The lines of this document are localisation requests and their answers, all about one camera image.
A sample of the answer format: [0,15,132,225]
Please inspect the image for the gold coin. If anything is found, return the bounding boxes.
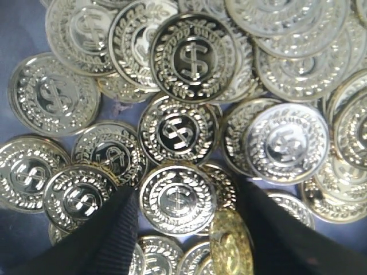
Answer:
[209,209,255,275]

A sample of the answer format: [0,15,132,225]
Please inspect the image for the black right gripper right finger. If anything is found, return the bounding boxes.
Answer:
[235,179,366,274]

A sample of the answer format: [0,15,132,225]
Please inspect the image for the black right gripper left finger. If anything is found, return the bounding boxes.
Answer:
[11,186,138,274]

